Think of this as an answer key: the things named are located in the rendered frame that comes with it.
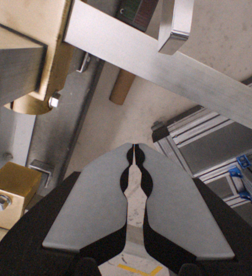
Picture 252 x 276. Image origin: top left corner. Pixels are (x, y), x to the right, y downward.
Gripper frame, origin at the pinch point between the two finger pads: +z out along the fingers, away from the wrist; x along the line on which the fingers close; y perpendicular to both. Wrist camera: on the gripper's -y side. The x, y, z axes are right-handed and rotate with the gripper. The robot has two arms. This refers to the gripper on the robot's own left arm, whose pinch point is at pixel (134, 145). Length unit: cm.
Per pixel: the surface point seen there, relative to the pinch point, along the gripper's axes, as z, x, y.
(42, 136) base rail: 19.4, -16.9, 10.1
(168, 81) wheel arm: 4.7, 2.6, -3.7
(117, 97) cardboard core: 82, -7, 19
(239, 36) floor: 90, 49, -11
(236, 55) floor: 90, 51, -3
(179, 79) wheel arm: 4.7, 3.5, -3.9
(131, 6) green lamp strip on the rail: 19.3, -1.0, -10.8
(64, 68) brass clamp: 7.0, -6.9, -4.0
